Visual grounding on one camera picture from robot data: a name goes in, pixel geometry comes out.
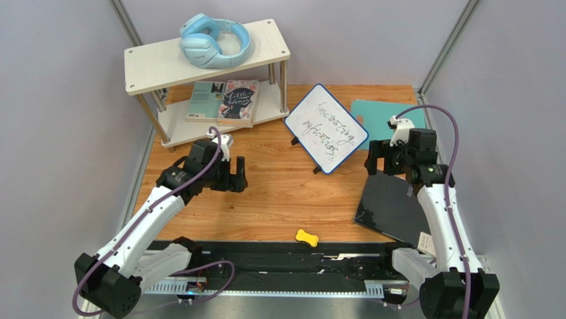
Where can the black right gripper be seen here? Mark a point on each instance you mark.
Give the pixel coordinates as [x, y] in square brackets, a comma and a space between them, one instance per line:
[382, 155]

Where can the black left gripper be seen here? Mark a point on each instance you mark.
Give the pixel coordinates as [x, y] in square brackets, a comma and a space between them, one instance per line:
[236, 183]

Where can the small blue-framed whiteboard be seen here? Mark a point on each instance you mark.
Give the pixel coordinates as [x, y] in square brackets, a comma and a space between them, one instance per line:
[327, 131]

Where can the yellow bone-shaped eraser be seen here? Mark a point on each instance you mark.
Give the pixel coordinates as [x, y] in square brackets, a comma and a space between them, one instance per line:
[304, 237]

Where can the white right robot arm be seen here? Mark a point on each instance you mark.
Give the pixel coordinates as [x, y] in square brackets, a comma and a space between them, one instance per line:
[457, 286]

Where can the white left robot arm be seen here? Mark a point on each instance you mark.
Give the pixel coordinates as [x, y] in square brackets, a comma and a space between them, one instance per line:
[132, 239]

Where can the black slate board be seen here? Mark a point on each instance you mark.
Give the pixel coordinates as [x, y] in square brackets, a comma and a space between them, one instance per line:
[389, 206]

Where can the teal cutting board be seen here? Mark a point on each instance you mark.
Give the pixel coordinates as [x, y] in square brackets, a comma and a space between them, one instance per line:
[374, 116]

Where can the Little Women book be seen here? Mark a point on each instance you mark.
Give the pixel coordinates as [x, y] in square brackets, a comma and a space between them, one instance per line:
[239, 103]

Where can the teal paperback book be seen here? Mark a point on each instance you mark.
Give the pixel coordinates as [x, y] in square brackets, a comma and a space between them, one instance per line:
[205, 101]

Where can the white two-tier shelf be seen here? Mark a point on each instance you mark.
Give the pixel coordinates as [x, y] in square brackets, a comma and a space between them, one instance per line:
[160, 65]

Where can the light blue headphones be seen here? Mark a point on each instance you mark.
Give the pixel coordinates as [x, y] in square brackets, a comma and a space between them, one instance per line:
[200, 47]

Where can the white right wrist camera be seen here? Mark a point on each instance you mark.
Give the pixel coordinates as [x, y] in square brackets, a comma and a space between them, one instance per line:
[401, 128]

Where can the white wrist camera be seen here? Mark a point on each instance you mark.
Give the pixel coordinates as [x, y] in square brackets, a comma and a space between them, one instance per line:
[225, 141]
[401, 128]

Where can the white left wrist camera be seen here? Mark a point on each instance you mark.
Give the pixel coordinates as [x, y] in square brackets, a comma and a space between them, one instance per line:
[225, 141]

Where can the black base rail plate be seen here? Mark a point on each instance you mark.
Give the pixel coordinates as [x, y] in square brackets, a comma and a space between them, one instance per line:
[330, 270]

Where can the aluminium frame rail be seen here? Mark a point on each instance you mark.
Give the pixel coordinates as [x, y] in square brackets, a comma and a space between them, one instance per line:
[240, 268]

